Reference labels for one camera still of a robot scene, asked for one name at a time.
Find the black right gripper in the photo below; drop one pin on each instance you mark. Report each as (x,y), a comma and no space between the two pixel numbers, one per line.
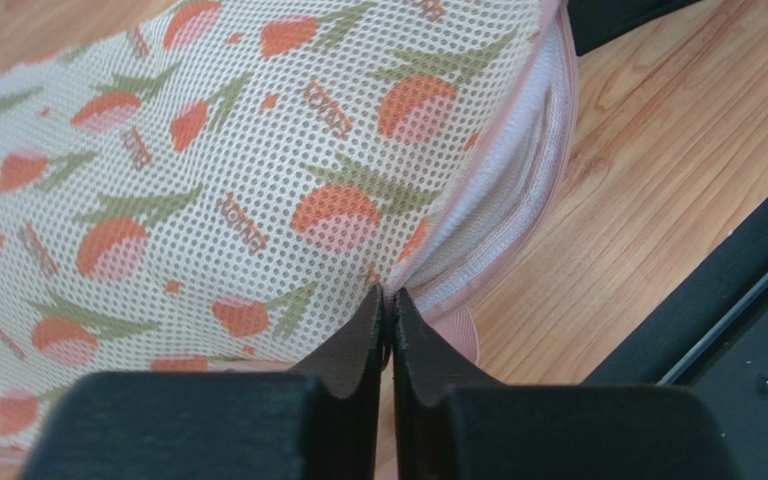
(597,22)

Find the floral mesh laundry bag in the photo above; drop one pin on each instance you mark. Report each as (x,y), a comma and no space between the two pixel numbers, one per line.
(219,187)

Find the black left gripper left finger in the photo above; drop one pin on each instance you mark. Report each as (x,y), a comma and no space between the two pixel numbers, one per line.
(316,420)

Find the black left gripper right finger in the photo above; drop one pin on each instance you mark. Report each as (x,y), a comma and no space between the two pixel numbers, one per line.
(454,421)

